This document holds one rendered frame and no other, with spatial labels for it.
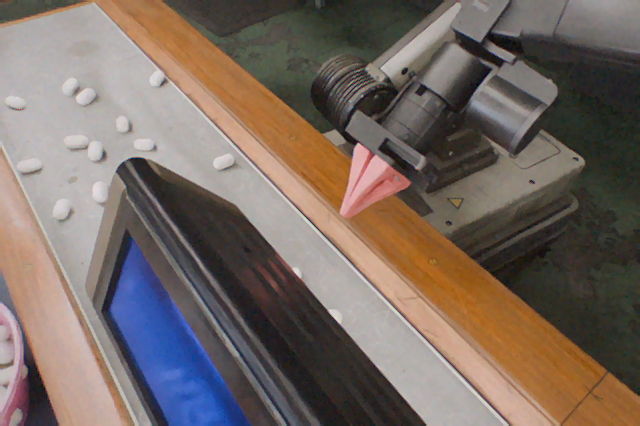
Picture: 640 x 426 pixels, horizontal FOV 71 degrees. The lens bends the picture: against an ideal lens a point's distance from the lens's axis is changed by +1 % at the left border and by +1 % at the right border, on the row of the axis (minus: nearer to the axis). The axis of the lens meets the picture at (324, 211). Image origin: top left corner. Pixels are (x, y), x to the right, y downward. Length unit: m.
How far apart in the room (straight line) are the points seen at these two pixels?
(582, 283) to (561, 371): 1.11
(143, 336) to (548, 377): 0.44
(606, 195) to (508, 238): 0.83
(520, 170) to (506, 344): 0.69
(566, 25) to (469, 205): 0.65
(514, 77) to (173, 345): 0.38
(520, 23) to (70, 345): 0.55
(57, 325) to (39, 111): 0.47
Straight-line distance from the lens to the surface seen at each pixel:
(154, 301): 0.17
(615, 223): 1.89
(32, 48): 1.16
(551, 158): 1.25
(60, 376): 0.57
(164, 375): 0.18
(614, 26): 0.46
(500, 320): 0.56
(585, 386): 0.56
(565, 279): 1.64
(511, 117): 0.45
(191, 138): 0.79
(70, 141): 0.83
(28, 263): 0.67
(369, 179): 0.46
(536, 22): 0.46
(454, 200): 1.06
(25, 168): 0.82
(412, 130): 0.46
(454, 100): 0.47
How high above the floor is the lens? 1.23
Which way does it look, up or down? 50 degrees down
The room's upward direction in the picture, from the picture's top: straight up
